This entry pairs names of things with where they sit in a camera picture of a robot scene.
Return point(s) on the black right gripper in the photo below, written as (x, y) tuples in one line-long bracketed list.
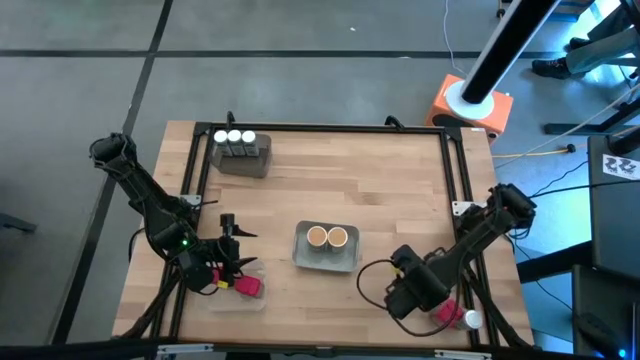
[(417, 296)]

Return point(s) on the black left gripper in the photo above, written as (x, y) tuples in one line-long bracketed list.
[(226, 254)]

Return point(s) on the red lid spice jar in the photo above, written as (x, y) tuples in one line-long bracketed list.
[(444, 315), (248, 286), (217, 276)]

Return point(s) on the clear plastic bin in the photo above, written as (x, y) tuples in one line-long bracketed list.
[(235, 304)]

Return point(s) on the silver lid spice jar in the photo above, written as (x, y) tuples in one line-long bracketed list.
[(472, 320), (234, 136), (248, 136), (220, 136)]

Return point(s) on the wooden lid spice jar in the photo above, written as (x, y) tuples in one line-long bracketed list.
[(317, 236), (338, 236)]

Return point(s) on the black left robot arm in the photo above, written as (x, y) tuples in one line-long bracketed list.
[(140, 195)]

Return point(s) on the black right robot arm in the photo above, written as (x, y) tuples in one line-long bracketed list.
[(475, 237)]

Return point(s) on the grey tray top left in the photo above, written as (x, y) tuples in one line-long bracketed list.
[(250, 167)]

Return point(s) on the grey rectangular bin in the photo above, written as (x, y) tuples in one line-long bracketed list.
[(325, 262)]

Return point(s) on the black desk crossbar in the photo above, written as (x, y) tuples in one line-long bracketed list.
[(550, 262)]

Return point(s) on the black computer mouse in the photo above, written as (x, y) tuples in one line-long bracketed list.
[(595, 327)]

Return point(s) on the black desk surface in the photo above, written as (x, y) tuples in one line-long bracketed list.
[(600, 295)]

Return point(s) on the white round pole base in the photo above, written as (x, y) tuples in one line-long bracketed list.
[(455, 102)]

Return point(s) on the black foreground beam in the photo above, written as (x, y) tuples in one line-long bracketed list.
[(75, 351)]

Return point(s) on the orange box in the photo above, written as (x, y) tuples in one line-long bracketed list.
[(500, 112)]

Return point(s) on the black desk panel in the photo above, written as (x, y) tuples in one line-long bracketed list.
[(617, 225)]

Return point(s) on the black stand leg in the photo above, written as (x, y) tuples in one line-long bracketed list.
[(575, 129)]

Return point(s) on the dark grey floor foot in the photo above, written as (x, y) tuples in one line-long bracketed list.
[(15, 223)]

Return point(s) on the white printed tag sheet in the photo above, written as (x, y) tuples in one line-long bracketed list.
[(620, 166)]

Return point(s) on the person's shoe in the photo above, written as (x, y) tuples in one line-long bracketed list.
[(579, 45), (549, 68)]

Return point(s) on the person's leg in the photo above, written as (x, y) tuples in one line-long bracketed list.
[(607, 25), (605, 50)]

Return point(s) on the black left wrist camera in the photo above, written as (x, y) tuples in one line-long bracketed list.
[(227, 223)]

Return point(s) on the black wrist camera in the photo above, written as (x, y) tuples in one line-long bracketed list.
[(227, 223), (406, 256)]

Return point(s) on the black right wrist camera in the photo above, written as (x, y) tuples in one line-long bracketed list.
[(406, 256)]

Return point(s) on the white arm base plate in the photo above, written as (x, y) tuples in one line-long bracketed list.
[(191, 200), (460, 206)]

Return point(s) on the silver beam bracket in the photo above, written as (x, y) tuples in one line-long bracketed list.
[(185, 348), (462, 354)]

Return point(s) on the black metal table frame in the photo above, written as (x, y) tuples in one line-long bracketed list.
[(305, 127)]

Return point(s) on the black camera pole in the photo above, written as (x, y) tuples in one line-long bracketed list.
[(505, 45)]

